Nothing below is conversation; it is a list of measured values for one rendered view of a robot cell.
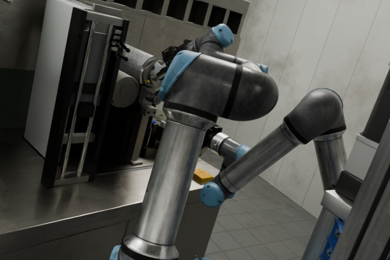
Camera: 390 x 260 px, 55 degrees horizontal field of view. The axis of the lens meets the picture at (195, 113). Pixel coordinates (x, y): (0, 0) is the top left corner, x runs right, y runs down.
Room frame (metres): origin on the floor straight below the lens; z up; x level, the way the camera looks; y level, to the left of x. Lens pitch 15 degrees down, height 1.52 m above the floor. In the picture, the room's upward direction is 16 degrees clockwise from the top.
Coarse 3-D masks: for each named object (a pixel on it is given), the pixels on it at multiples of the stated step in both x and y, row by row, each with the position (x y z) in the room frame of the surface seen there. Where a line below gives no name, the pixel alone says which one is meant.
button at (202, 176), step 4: (196, 172) 1.40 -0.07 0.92; (200, 172) 1.41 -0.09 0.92; (204, 172) 1.42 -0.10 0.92; (196, 176) 1.38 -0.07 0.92; (200, 176) 1.37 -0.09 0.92; (204, 176) 1.38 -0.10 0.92; (208, 176) 1.39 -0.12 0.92; (212, 176) 1.40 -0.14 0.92; (200, 180) 1.36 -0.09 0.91; (204, 180) 1.37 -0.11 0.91; (208, 180) 1.39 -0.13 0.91
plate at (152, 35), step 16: (0, 0) 1.29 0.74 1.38; (16, 0) 1.33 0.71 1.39; (32, 0) 1.37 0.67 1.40; (0, 16) 1.29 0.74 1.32; (16, 16) 1.33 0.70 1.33; (32, 16) 1.38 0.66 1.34; (128, 16) 1.69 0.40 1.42; (144, 16) 1.76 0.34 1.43; (0, 32) 1.30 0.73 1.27; (16, 32) 1.34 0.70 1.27; (32, 32) 1.38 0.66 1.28; (128, 32) 1.71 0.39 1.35; (144, 32) 1.77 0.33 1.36; (160, 32) 1.85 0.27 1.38; (176, 32) 1.93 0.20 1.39; (192, 32) 2.01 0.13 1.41; (0, 48) 1.30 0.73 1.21; (16, 48) 1.35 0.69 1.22; (32, 48) 1.39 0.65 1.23; (144, 48) 1.79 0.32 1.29; (160, 48) 1.87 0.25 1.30; (0, 64) 1.31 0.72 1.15; (16, 64) 1.35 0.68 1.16; (32, 64) 1.40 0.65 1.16
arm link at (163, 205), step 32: (192, 64) 0.74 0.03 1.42; (224, 64) 0.76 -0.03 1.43; (160, 96) 0.75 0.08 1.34; (192, 96) 0.72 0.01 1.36; (224, 96) 0.73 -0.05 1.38; (192, 128) 0.71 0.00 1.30; (160, 160) 0.70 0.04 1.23; (192, 160) 0.70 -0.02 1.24; (160, 192) 0.67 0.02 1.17; (160, 224) 0.65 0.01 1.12; (128, 256) 0.62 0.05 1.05; (160, 256) 0.62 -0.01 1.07
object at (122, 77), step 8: (120, 72) 1.37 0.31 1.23; (120, 80) 1.31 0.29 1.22; (128, 80) 1.35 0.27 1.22; (136, 80) 1.37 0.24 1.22; (120, 88) 1.33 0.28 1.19; (128, 88) 1.35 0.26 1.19; (136, 88) 1.38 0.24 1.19; (120, 96) 1.33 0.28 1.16; (128, 96) 1.35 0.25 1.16; (136, 96) 1.38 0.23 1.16; (120, 104) 1.33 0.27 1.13; (128, 104) 1.36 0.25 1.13
